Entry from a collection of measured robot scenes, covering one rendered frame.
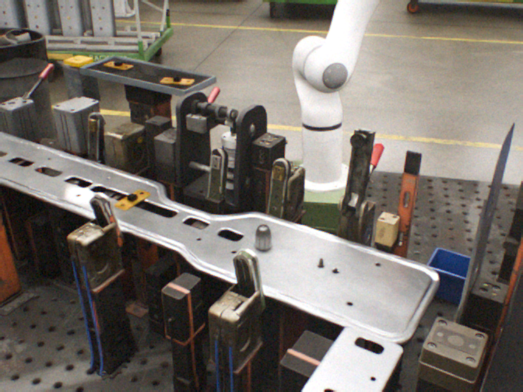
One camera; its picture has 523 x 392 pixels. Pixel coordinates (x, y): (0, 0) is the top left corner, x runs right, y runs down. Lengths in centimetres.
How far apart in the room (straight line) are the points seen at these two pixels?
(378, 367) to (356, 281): 20
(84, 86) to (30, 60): 213
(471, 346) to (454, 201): 112
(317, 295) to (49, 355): 66
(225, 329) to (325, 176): 90
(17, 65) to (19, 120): 210
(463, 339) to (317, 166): 94
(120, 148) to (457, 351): 93
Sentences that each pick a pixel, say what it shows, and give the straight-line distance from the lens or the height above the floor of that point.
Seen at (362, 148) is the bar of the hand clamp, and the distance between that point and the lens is 111.
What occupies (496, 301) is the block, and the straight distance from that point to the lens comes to 95.
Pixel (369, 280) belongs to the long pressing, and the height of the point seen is 100.
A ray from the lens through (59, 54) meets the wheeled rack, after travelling 526.
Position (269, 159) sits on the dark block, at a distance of 125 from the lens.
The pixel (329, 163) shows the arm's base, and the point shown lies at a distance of 171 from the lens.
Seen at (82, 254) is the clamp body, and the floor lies 102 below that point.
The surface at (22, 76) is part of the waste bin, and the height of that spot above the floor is 51.
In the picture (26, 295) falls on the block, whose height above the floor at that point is 70.
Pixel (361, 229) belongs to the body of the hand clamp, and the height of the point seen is 102.
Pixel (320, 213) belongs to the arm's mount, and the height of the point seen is 76.
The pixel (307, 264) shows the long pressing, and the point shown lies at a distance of 108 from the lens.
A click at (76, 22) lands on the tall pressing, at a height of 44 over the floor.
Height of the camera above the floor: 165
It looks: 30 degrees down
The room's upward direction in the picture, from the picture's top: straight up
